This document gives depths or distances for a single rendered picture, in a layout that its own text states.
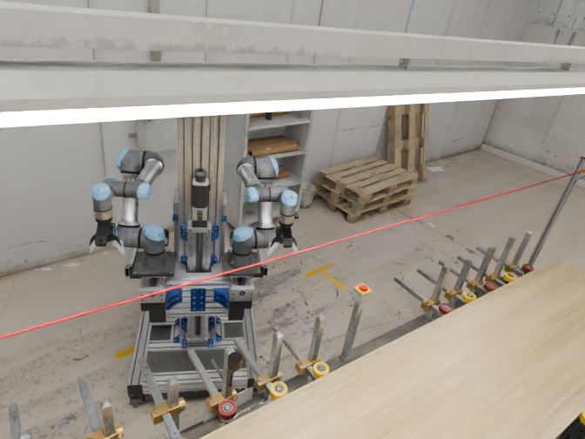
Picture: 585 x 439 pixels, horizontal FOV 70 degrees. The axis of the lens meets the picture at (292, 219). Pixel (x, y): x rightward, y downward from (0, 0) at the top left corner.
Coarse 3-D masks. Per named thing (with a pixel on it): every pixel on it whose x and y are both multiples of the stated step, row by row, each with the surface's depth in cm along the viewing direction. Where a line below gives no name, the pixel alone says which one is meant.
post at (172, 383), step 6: (174, 378) 166; (168, 384) 166; (174, 384) 165; (168, 390) 168; (174, 390) 167; (168, 396) 170; (174, 396) 168; (168, 402) 172; (174, 402) 170; (174, 420) 176
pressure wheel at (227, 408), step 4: (228, 400) 184; (220, 404) 182; (224, 404) 183; (228, 404) 183; (232, 404) 183; (220, 408) 181; (224, 408) 181; (228, 408) 181; (232, 408) 182; (236, 408) 182; (220, 412) 179; (224, 412) 179; (228, 412) 179; (232, 412) 180; (236, 412) 183; (220, 416) 180; (224, 416) 179; (228, 416) 179; (232, 416) 180
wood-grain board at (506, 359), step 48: (528, 288) 290; (576, 288) 298; (432, 336) 237; (480, 336) 242; (528, 336) 247; (576, 336) 253; (336, 384) 200; (384, 384) 203; (432, 384) 207; (480, 384) 211; (528, 384) 215; (576, 384) 219; (240, 432) 173; (288, 432) 176; (336, 432) 178; (384, 432) 181; (432, 432) 184; (480, 432) 187; (528, 432) 190
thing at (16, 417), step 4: (12, 404) 165; (16, 404) 165; (8, 408) 163; (12, 408) 163; (16, 408) 164; (12, 412) 162; (16, 412) 162; (12, 416) 160; (16, 416) 161; (12, 420) 159; (16, 420) 159; (12, 424) 158; (16, 424) 158; (20, 424) 160; (12, 428) 157; (16, 428) 157; (20, 428) 157; (12, 432) 155; (16, 432) 155; (12, 436) 154; (16, 436) 154
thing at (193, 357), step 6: (192, 348) 213; (192, 354) 210; (192, 360) 207; (198, 360) 207; (198, 366) 204; (198, 372) 202; (204, 372) 201; (204, 378) 198; (210, 378) 199; (210, 384) 196; (210, 390) 193; (216, 390) 193; (228, 420) 183
